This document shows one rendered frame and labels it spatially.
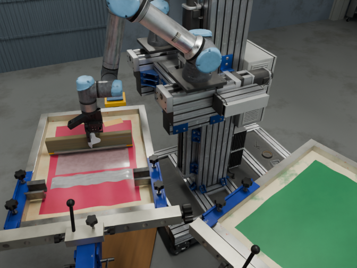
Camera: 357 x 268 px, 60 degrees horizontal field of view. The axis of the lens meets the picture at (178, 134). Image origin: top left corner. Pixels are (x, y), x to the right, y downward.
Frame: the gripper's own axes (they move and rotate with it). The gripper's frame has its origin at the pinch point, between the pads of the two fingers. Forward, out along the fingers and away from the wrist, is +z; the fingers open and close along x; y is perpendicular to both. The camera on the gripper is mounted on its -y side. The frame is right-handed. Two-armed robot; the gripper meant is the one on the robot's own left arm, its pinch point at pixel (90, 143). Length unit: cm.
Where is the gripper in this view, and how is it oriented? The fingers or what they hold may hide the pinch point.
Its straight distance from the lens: 159.2
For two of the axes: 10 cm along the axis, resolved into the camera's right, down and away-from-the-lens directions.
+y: 9.8, -0.8, 1.8
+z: -0.4, 7.9, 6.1
